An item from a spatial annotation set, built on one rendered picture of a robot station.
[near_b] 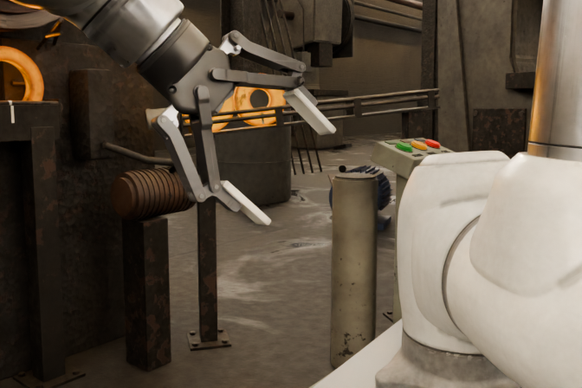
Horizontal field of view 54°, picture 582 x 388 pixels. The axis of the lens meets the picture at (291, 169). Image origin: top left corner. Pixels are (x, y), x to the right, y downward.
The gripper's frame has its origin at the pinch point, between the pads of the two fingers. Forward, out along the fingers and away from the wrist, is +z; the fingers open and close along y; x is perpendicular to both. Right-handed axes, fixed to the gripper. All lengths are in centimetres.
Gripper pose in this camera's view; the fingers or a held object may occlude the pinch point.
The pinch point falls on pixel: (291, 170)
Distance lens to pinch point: 65.3
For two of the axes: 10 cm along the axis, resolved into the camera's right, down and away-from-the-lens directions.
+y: -5.5, 7.6, -3.4
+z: 6.7, 6.5, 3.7
